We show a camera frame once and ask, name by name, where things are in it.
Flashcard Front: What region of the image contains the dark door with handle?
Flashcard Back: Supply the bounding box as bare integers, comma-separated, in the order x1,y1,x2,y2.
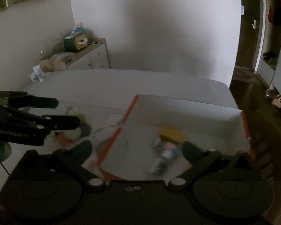
235,0,261,71

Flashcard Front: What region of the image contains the grey correction tape dispenser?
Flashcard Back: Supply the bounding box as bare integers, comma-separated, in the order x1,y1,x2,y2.
62,127,81,142

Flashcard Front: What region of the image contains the brown paper bag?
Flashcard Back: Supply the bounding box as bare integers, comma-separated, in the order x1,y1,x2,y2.
38,59,67,73

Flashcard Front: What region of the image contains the white capped glue stick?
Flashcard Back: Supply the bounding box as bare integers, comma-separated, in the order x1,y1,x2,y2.
150,138,177,176

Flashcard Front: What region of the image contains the orange handled tool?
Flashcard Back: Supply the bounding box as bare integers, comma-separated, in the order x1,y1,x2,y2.
54,132,73,147

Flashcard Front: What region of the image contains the green tissue box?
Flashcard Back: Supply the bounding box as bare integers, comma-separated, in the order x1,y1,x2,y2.
63,23,88,53

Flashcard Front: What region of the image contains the dark green round pad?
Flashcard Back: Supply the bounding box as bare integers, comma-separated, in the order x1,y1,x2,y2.
80,122,91,137

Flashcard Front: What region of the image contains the white wooden dresser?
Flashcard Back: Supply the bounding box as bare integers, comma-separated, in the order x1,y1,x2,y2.
66,38,111,70

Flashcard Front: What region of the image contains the white blue tube package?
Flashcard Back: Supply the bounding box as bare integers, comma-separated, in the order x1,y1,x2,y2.
30,64,46,82

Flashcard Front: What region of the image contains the red and white cardboard box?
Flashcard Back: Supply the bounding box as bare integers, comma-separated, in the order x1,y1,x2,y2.
97,95,251,181

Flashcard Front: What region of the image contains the green lidded snack jar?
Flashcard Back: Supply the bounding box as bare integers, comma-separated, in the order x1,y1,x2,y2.
66,106,86,127

